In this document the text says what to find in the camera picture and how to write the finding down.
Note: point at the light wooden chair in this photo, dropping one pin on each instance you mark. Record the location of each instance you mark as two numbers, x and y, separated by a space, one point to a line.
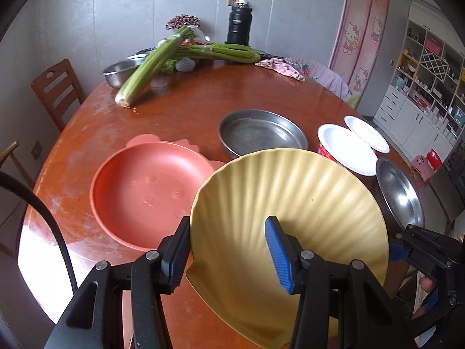
8 153

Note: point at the small red instant-noodle bowl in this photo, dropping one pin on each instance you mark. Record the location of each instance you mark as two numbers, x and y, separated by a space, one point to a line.
367 133

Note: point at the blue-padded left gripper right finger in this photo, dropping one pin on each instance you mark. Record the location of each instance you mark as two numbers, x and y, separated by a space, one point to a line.
306 274

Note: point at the steel pan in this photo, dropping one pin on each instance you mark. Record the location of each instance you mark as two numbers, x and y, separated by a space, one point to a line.
247 131

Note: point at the orange bear-shaped plate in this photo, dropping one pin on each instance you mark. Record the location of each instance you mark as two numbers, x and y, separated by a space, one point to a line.
140 193

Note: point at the white shelf cabinet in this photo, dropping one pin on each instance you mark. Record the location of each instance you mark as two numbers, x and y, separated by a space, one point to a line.
423 106

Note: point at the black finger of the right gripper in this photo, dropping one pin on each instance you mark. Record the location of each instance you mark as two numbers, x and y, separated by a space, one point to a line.
417 237

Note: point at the large red instant-noodle bowl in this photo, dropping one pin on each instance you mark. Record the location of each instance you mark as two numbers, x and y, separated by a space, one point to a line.
347 149

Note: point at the lilac garment on chair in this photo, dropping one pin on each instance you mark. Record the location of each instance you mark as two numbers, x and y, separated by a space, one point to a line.
321 74

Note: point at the dark red flower bunch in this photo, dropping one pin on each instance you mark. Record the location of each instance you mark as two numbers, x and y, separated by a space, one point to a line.
182 20

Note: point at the steel bowl at table back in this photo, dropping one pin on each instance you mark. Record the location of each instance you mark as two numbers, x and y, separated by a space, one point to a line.
117 73

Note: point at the black thermos bottle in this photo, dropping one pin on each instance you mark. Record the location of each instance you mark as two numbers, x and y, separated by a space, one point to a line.
239 23

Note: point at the celery bunch back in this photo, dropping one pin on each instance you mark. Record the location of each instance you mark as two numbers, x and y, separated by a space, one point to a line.
218 51

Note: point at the pink crumpled cloth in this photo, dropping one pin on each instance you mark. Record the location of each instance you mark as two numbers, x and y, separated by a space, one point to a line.
281 67

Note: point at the brown wooden chair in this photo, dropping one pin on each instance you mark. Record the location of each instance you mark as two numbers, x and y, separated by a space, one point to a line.
58 88

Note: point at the pink kids stool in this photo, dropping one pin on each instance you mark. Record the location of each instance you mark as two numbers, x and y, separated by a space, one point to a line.
422 169

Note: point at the red kids stool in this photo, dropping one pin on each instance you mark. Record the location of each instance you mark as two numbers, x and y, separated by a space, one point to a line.
434 159

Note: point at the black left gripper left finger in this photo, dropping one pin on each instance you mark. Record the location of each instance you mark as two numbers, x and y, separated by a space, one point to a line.
157 273

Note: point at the steel bowl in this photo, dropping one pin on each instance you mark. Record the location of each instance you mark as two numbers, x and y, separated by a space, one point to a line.
396 198
117 73

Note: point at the wall power socket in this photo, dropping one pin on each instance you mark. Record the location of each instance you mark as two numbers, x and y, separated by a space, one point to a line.
36 150

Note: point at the white foam net fruit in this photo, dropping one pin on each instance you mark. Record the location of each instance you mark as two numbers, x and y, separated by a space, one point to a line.
185 65

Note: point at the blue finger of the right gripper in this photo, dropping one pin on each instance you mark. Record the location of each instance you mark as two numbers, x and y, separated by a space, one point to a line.
397 252

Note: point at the pink Hello Kitty curtain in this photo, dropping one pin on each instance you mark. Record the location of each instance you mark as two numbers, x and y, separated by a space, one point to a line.
358 43

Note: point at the celery stalk front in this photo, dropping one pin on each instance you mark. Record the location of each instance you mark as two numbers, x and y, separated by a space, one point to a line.
132 88

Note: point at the yellow shell-shaped plate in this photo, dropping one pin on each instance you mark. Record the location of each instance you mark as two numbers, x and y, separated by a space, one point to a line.
252 219

